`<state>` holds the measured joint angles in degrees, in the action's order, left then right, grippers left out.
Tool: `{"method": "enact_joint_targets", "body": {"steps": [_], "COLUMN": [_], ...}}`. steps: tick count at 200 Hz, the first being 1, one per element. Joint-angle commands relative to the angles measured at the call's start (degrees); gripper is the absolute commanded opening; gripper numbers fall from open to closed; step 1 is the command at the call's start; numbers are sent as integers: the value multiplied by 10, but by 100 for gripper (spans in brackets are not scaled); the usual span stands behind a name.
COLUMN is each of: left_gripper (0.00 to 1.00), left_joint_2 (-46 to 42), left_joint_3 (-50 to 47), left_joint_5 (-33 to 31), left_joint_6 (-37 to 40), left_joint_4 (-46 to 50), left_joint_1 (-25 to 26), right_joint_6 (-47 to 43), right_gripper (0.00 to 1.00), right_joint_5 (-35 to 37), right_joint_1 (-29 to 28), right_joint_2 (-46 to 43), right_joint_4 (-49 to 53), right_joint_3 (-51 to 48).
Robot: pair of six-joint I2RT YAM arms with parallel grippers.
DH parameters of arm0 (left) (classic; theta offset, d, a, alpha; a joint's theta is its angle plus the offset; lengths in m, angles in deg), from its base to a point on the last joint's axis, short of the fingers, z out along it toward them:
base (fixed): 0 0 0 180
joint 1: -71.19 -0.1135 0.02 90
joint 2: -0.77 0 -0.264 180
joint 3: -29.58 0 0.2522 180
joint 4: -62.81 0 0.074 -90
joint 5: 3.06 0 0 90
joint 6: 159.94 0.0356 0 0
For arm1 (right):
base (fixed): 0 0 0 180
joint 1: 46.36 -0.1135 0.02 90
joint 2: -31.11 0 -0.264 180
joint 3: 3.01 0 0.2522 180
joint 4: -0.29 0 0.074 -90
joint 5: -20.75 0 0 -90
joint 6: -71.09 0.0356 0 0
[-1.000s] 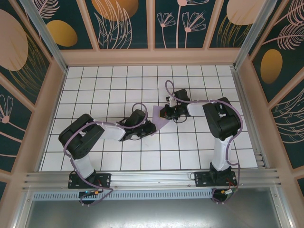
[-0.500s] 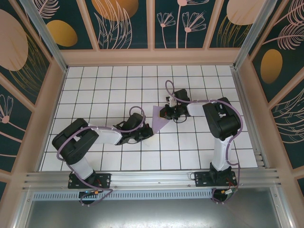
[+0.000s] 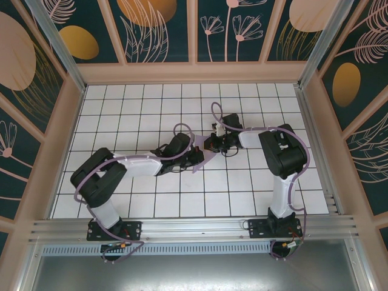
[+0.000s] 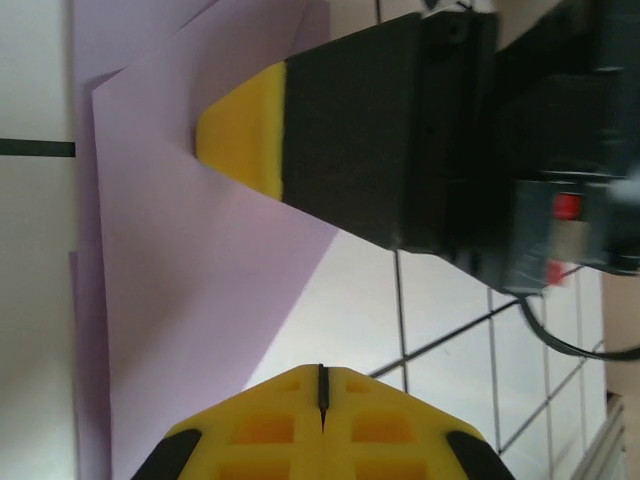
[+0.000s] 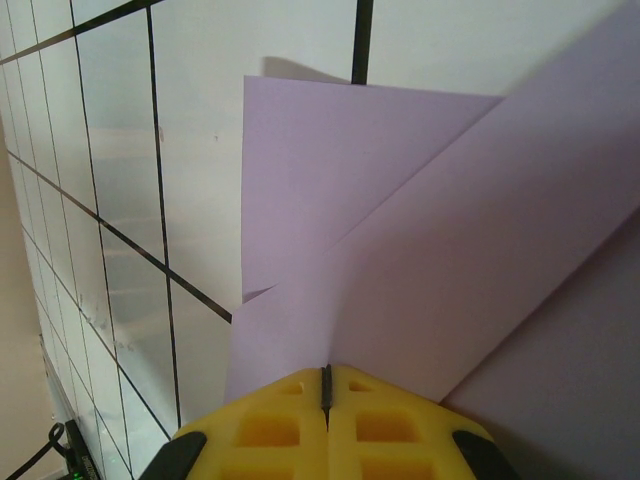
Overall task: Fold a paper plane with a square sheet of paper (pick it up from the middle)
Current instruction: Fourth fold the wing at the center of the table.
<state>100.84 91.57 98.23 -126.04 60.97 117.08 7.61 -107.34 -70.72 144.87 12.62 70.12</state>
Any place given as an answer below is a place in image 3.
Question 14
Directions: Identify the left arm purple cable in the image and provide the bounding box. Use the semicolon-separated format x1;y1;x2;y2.
74;122;195;263

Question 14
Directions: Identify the purple square paper sheet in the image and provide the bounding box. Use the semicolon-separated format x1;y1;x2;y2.
192;135;218;175

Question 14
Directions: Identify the aluminium corner post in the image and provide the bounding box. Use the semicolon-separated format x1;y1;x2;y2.
296;0;355;89
24;0;87;93

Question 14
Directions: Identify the small circuit board with connector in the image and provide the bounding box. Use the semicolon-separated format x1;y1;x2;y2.
101;241;132;253
272;241;304;253

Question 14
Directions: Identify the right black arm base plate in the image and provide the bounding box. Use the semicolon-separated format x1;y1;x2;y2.
247;218;303;240

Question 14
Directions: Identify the aluminium side rail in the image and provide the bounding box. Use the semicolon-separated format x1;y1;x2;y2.
295;86;342;216

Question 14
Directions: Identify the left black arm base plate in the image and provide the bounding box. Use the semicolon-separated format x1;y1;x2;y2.
87;220;142;242

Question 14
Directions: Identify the grey metal sheet panel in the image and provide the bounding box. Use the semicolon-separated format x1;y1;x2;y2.
18;239;372;291

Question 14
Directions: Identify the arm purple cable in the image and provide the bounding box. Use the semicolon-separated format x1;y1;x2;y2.
74;122;195;263
210;102;310;261

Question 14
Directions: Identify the long aluminium mounting rail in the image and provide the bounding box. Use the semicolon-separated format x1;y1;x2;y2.
28;215;360;243

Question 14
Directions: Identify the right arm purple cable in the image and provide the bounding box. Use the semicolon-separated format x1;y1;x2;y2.
210;102;310;261

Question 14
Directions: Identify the slotted grey cable duct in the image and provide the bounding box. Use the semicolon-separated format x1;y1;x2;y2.
41;244;273;255

